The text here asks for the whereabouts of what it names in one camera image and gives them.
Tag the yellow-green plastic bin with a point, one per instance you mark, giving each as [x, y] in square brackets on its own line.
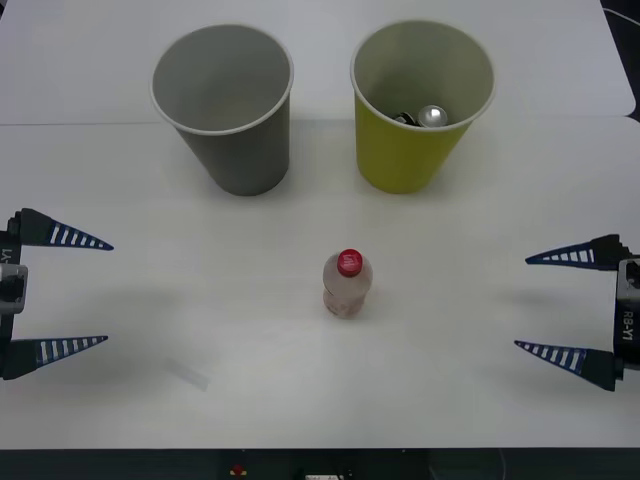
[400, 155]

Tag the grey plastic bin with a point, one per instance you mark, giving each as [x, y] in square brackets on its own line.
[220, 85]

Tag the red round button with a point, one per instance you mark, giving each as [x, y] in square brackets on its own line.
[238, 470]

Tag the clear bottle with red cap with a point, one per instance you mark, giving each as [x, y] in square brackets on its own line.
[347, 292]

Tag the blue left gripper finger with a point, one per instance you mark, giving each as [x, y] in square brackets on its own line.
[30, 356]
[35, 230]

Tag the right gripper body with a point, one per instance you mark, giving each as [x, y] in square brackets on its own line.
[629, 335]

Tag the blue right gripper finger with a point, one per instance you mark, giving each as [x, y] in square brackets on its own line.
[602, 252]
[597, 365]

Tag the silver-topped drink can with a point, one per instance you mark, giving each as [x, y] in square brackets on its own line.
[432, 116]

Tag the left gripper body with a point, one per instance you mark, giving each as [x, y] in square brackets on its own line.
[7, 250]

